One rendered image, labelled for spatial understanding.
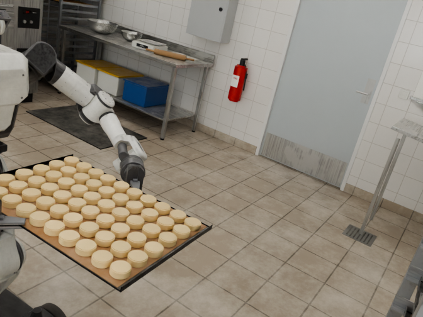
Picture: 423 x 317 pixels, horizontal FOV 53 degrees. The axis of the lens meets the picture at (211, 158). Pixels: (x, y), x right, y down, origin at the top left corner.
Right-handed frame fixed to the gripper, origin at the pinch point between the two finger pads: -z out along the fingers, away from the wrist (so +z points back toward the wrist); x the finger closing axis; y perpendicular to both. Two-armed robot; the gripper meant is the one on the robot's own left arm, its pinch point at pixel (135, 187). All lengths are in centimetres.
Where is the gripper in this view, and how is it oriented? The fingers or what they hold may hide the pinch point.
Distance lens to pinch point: 142.7
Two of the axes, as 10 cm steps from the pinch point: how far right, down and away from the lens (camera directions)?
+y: 9.5, 1.0, 2.9
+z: -2.3, -4.0, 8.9
